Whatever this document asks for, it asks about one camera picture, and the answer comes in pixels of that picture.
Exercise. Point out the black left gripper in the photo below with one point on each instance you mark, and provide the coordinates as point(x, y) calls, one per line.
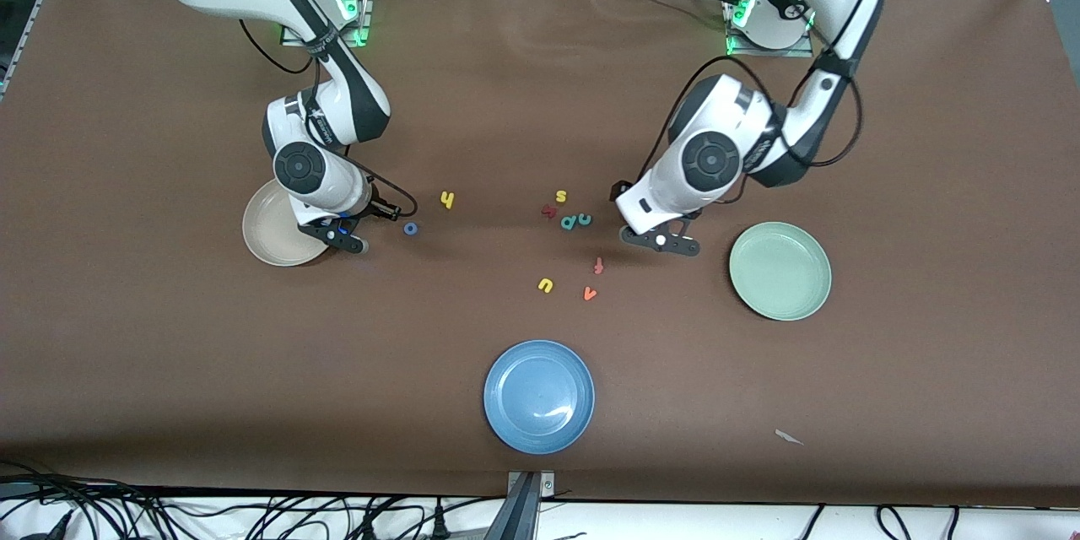
point(615, 191)

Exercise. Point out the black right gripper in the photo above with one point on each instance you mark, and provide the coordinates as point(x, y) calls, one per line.
point(380, 208)

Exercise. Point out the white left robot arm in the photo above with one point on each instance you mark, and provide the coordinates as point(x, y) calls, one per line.
point(717, 156)

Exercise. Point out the beige brown plate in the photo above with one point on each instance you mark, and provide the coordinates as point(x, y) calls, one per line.
point(266, 236)

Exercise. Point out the light green plate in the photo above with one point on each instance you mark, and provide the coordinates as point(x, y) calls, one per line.
point(780, 270)

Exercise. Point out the blue plate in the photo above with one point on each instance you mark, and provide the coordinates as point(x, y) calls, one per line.
point(540, 396)

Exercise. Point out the white paper scrap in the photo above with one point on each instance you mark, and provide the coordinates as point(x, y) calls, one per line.
point(789, 437)

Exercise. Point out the black power plug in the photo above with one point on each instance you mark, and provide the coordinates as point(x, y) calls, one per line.
point(368, 528)
point(439, 523)

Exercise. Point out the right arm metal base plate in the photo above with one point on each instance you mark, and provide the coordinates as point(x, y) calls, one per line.
point(366, 17)

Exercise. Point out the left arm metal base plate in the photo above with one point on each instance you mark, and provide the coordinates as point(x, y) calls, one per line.
point(772, 52)

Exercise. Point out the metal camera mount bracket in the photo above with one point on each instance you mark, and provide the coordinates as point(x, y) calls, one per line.
point(527, 506)

